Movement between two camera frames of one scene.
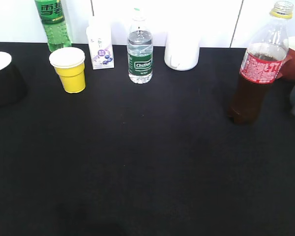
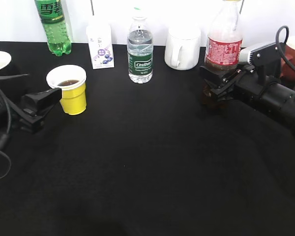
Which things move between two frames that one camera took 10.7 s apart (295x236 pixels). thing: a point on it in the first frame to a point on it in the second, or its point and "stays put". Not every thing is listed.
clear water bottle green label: [140, 49] stays put
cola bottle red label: [264, 56] to [223, 51]
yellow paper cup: [69, 63] to [71, 79]
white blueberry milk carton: [99, 32] stays put
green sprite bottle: [52, 16] stays put
